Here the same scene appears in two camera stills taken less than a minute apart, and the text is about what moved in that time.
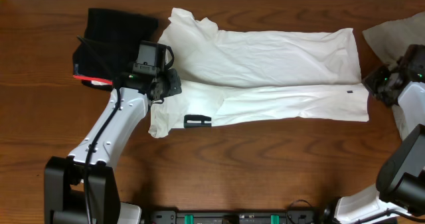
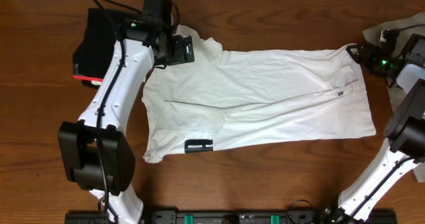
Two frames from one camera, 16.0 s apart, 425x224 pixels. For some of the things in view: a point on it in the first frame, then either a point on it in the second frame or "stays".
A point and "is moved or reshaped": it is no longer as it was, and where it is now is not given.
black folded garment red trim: [109, 46] stays
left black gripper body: [108, 73] -> [185, 48]
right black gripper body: [377, 83] -> [377, 62]
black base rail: [232, 217] stays
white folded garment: [95, 82] stays
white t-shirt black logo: [232, 77] is moved or reshaped
